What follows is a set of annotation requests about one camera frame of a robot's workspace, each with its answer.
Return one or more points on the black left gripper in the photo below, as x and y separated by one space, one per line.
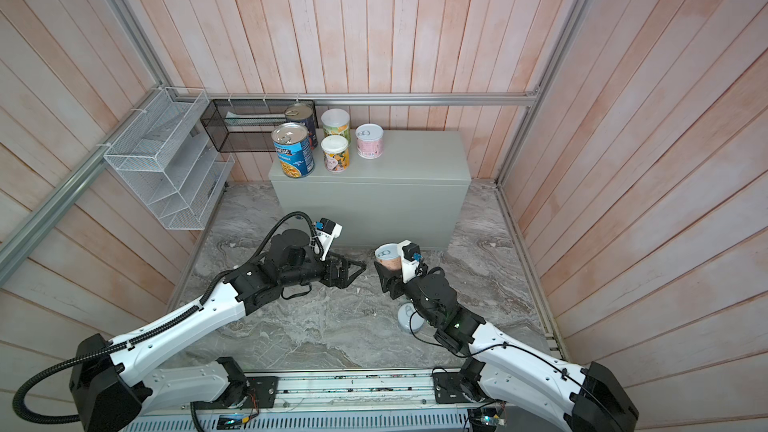
332 270

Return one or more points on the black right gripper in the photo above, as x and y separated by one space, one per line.
398 282

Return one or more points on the orange-label short can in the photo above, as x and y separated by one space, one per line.
388 256

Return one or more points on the short white-top can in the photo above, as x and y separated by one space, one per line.
409 319

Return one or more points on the yellow can white lid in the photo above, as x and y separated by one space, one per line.
336 153
336 121

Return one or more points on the pink-label short can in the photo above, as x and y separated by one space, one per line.
369 141

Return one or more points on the blue soup can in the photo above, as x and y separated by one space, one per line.
293 148

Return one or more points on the dark blue tomato can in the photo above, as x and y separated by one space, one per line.
304 114

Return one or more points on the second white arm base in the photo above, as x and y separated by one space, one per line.
219 385

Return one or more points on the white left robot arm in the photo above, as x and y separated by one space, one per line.
115 381

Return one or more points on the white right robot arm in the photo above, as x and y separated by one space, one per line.
500 368

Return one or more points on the grey metal cabinet box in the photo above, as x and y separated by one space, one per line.
414 191

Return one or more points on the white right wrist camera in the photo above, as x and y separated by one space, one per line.
410 256

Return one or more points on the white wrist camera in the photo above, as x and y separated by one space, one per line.
326 231
410 256

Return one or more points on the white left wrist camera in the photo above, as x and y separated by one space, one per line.
326 231

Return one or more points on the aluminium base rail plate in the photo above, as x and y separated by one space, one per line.
429 399

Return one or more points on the black wire mesh basket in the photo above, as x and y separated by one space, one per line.
242 126

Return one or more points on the white wire mesh shelf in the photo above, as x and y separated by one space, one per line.
169 161

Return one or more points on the aluminium wall rail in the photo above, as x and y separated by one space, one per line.
374 99

